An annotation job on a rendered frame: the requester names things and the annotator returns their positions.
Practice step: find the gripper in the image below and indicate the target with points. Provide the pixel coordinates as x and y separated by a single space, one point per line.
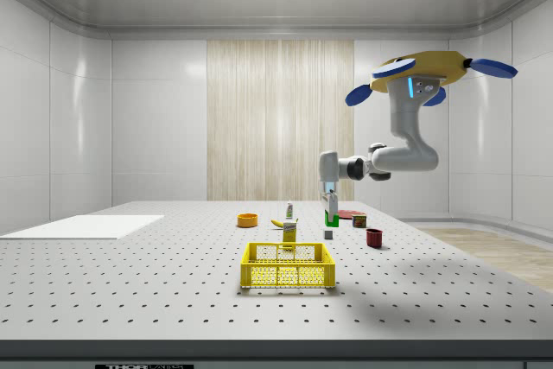
332 205

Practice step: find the puzzle cube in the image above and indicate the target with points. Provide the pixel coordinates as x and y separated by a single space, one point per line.
331 221

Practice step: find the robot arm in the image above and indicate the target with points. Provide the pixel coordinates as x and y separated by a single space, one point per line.
406 127

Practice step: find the red plate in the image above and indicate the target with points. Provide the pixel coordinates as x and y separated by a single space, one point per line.
346 214

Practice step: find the grey cube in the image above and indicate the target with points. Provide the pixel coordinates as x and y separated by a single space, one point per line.
328 234

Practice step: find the flat-sided can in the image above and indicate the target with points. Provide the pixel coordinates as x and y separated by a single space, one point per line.
359 221

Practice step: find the small white bottle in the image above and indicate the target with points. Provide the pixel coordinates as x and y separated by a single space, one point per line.
289 211

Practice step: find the yellow and white carton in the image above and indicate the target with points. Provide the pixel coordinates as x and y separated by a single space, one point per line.
289 231

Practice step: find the red mug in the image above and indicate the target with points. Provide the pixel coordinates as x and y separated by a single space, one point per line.
374 238

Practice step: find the banana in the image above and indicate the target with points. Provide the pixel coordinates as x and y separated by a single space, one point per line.
278 224

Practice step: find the yellow basket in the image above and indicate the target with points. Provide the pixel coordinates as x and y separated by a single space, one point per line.
287 276

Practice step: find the yellow bowl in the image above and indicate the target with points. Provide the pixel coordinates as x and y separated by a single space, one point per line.
247 220

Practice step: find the drone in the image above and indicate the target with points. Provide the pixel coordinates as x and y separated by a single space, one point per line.
432 67

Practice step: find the white board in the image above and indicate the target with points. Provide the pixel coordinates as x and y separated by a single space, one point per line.
82 226

